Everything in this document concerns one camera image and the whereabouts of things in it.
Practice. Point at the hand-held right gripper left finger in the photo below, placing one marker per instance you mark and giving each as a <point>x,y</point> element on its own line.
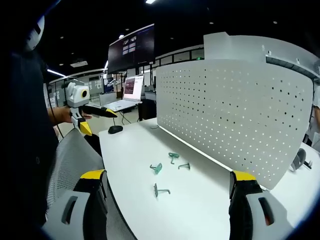
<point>82,215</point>

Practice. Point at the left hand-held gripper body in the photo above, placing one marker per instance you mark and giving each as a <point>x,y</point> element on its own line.
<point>75,96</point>

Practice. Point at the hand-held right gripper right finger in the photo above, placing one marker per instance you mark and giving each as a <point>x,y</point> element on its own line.
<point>250,215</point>

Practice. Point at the green hook assembly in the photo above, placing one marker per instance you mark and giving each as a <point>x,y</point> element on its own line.
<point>156,190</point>
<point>185,165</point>
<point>157,168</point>
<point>173,155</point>

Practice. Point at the white perforated mounting plate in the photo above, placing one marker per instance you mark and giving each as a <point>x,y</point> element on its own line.
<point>232,117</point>

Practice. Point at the person's left hand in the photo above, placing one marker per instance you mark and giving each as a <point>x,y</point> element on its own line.
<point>63,115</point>

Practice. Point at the black computer mouse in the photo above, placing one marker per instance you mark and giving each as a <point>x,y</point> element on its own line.
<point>115,129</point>

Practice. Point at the grey mesh chair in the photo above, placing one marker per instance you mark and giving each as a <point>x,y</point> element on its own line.
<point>72,160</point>

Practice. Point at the white open laptop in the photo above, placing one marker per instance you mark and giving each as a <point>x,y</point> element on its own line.
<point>132,90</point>

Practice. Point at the large black monitor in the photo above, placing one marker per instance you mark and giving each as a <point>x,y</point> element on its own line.
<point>132,50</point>

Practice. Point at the grey headphones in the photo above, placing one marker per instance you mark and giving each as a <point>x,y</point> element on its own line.
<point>298,160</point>

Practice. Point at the white worn chest device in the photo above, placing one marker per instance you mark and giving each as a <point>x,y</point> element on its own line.
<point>35,32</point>

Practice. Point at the white desk partition panel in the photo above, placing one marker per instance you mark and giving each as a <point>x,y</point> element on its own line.
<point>250,47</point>

